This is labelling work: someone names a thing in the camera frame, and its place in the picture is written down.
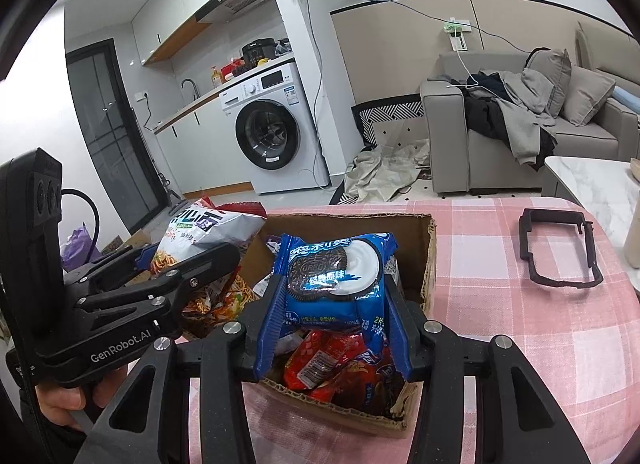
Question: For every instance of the dark grey pillow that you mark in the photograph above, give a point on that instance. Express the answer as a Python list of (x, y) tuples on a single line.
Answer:
[(550, 79)]

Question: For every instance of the brown cardboard box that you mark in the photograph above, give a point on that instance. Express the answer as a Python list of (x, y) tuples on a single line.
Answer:
[(415, 264)]

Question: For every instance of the stick mop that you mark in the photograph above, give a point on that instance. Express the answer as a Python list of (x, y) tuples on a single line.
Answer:
[(177, 206)]

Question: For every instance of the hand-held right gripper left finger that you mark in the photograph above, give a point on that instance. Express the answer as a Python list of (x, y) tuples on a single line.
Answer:
[(270, 324)]

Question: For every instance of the beige floor cloth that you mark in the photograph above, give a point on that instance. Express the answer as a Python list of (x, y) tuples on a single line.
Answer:
[(385, 169)]

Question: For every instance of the dark glass door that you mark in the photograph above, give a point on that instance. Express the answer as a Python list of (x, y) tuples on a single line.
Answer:
[(110, 139)]

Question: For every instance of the red box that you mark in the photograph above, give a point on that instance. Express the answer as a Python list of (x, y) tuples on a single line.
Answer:
[(232, 70)]

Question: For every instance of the light blue cushion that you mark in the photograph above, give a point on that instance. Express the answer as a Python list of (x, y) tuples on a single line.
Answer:
[(627, 99)]

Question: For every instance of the red chip bag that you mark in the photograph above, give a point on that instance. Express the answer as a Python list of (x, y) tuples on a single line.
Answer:
[(330, 359)]

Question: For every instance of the black plastic frame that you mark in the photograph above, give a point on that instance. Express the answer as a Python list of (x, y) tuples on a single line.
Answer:
[(526, 244)]

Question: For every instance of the light grey pillow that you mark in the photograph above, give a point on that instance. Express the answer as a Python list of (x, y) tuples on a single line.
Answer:
[(587, 96)]

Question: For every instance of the black garment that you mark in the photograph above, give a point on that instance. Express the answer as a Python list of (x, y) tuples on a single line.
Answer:
[(485, 114)]

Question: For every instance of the purple plastic bag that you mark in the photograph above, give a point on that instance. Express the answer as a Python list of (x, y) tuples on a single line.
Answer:
[(77, 249)]

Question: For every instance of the white washing machine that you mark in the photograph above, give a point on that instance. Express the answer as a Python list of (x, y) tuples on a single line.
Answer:
[(270, 89)]

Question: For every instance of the beige tumbler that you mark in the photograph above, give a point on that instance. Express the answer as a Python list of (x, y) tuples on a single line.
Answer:
[(634, 244)]

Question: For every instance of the blue cookie packet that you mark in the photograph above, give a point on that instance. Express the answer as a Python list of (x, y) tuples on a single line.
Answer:
[(330, 269)]

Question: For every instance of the pink checked tablecloth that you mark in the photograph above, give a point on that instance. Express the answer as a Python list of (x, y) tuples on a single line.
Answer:
[(500, 324)]

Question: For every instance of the yellow bottle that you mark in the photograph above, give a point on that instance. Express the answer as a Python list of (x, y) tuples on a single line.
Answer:
[(215, 76)]

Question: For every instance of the grey sofa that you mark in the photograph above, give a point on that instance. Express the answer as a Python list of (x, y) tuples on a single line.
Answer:
[(575, 136)]

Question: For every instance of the grey garment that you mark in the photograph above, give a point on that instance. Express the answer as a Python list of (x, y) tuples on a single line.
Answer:
[(525, 114)]

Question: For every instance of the white wall cabinets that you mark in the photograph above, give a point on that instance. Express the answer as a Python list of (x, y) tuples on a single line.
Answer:
[(170, 9)]

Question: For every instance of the person's left forearm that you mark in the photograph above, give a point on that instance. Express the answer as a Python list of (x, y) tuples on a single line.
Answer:
[(25, 434)]

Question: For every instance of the person's left hand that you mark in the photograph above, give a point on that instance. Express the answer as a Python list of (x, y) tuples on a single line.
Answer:
[(60, 399)]

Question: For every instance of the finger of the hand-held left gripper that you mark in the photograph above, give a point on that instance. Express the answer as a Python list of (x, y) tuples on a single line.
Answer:
[(147, 256), (210, 259)]

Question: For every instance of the marble side table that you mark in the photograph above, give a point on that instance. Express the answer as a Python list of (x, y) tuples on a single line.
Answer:
[(590, 184)]

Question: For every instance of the black rice cooker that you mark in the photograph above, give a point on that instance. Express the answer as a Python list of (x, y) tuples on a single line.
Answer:
[(259, 53)]

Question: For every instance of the green white power strip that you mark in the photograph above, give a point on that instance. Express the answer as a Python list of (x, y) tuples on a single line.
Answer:
[(457, 36)]

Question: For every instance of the white counter cabinet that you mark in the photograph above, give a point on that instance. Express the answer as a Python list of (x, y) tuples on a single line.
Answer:
[(200, 154)]

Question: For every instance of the orange white noodle snack bag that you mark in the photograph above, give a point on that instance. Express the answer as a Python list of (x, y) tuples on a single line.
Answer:
[(210, 229)]

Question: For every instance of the small cardboard floor box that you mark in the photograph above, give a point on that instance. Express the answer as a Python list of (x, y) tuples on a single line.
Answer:
[(125, 244)]

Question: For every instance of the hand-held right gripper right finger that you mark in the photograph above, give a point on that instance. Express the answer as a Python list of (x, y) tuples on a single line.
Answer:
[(397, 334)]

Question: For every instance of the kitchen faucet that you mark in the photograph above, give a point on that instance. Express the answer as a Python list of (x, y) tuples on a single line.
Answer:
[(189, 84)]

